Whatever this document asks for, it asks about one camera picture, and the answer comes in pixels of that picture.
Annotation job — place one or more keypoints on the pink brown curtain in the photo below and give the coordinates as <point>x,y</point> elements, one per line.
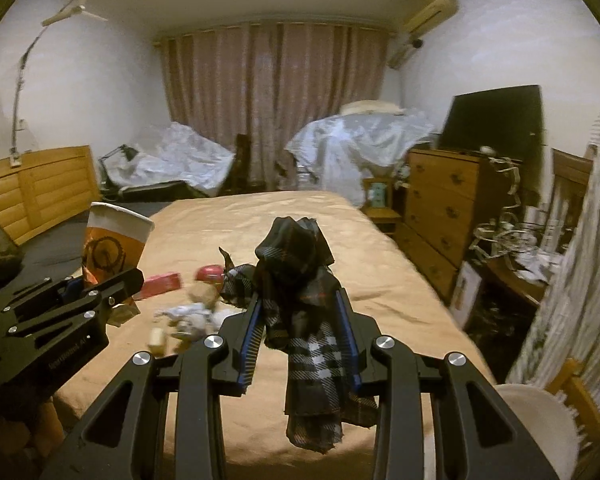
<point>275,105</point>

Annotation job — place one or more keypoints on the dark grey bed sheet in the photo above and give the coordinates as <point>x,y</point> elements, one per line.
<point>55,250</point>

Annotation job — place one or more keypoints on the brown crumpled ball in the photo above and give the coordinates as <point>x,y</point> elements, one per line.
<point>204,294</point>

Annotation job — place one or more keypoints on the cream pillow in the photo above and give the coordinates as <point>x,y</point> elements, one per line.
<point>370,107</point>

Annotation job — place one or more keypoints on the red round lid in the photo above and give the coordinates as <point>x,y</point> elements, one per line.
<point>209,274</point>

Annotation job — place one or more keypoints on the tall plastic covered furniture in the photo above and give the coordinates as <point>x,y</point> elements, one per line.
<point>350,145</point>

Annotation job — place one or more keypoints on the small picture frame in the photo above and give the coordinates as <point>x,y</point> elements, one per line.
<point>378,194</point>

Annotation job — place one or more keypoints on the white gooseneck holder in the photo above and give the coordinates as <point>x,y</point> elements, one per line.
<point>20,85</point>

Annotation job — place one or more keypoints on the orange and white paper cup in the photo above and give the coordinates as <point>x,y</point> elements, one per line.
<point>112,240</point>

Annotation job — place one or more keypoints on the white striped hanging cloth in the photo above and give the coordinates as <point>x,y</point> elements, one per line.
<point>580,270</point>

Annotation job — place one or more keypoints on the leaning white framed picture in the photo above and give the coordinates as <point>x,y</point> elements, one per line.
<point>466,294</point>

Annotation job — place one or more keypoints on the wall air conditioner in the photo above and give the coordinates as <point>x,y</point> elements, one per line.
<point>430,12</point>

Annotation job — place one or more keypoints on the white waste bin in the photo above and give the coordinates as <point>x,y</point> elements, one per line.
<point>535,420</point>

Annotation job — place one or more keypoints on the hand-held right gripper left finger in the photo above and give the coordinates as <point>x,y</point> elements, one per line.
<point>250,345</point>

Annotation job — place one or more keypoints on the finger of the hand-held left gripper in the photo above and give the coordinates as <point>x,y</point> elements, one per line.
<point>115,287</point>
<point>40,292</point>

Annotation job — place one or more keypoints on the red packet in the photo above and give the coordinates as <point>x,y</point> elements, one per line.
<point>161,284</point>

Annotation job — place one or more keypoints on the small wooden stool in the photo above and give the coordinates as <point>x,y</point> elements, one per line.
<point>382,215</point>

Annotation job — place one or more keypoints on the dark mottled cloth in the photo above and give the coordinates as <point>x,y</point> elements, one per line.
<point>2,250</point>

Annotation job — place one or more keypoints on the dark plaid cloth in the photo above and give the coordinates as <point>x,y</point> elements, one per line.
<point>300,280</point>

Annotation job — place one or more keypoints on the low plastic covered furniture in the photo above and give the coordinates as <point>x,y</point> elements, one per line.
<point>175,157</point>

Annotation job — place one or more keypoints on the cluttered wooden desk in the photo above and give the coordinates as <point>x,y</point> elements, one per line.
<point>510,275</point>

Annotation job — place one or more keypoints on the black television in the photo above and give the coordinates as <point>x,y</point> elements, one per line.
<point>490,117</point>

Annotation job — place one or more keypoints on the wooden chest of drawers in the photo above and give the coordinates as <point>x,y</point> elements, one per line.
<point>445,200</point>

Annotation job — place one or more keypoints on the wooden panel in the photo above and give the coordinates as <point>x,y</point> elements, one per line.
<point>570,180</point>

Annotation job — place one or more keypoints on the light wooden chair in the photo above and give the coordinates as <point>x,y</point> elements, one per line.
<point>580,400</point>

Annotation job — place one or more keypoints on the wooden headboard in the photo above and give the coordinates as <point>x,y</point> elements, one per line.
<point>45,185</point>

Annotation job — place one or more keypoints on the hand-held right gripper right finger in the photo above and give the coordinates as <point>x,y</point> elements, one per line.
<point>349,350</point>

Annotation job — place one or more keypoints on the small cream block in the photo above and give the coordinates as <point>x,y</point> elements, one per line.
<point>157,341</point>

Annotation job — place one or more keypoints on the bed with tan cover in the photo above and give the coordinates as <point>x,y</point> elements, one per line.
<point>280,210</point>

